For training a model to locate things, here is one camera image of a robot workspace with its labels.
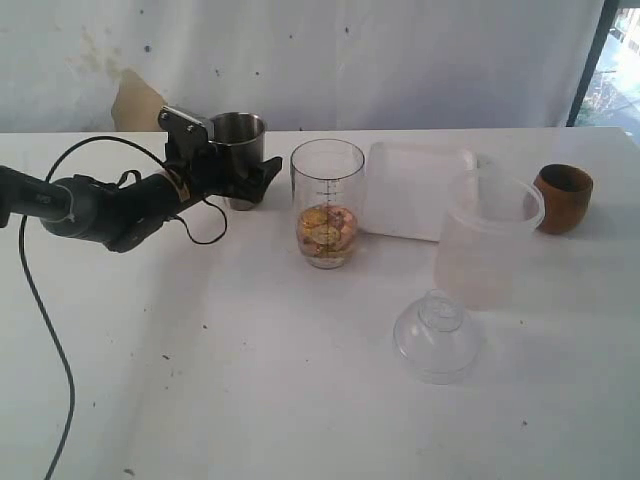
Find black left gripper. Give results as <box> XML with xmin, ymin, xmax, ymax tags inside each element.
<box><xmin>164</xmin><ymin>135</ymin><xmax>283</xmax><ymax>205</ymax></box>

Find stainless steel cup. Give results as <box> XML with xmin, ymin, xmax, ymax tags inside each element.
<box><xmin>210</xmin><ymin>112</ymin><xmax>266</xmax><ymax>186</ymax></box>

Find clear graduated shaker cup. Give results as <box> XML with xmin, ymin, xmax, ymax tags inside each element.
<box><xmin>290</xmin><ymin>139</ymin><xmax>366</xmax><ymax>271</ymax></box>

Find fruit pieces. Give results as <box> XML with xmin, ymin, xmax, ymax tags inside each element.
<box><xmin>296</xmin><ymin>205</ymin><xmax>358</xmax><ymax>270</ymax></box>

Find clear shaker lid dome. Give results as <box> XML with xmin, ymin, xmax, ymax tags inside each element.
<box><xmin>393</xmin><ymin>290</ymin><xmax>483</xmax><ymax>385</ymax></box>

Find brown wooden cup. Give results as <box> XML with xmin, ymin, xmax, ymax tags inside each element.
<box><xmin>534</xmin><ymin>164</ymin><xmax>593</xmax><ymax>235</ymax></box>

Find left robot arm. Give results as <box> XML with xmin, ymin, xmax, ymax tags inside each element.
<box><xmin>1</xmin><ymin>136</ymin><xmax>282</xmax><ymax>253</ymax></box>

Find white rectangular tray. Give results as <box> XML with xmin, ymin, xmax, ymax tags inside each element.
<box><xmin>359</xmin><ymin>142</ymin><xmax>478</xmax><ymax>242</ymax></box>

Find translucent plastic container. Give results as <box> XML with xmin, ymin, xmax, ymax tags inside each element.
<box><xmin>434</xmin><ymin>168</ymin><xmax>545</xmax><ymax>311</ymax></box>

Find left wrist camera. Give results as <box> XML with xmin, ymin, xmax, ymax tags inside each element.
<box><xmin>157</xmin><ymin>105</ymin><xmax>213</xmax><ymax>148</ymax></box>

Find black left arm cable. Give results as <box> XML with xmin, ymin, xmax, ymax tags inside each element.
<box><xmin>17</xmin><ymin>134</ymin><xmax>229</xmax><ymax>480</ymax></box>

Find window frame dark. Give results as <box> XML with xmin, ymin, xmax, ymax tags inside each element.
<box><xmin>566</xmin><ymin>0</ymin><xmax>620</xmax><ymax>127</ymax></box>

